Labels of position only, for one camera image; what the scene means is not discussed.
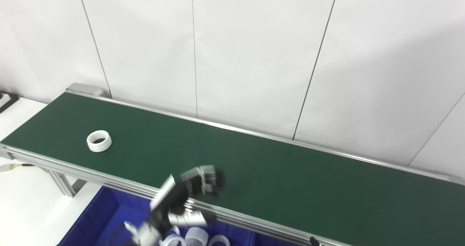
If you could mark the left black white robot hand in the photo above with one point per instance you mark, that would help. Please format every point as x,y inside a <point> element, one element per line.
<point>174,198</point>

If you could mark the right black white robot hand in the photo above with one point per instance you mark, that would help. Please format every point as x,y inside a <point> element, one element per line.
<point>314,242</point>

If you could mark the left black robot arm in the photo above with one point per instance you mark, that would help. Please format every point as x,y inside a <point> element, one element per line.
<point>147,237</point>

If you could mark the blue plastic bin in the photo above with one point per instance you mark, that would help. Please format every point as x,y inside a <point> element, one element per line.
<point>98,220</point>

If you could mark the green conveyor belt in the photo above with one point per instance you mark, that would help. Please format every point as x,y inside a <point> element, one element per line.
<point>91,178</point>
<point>254,173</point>

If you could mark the aluminium conveyor leg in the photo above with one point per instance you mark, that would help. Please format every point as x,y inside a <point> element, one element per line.
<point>63,184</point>

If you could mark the grey conveyor end cover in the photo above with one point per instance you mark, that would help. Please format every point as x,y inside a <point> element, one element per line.
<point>83,89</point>

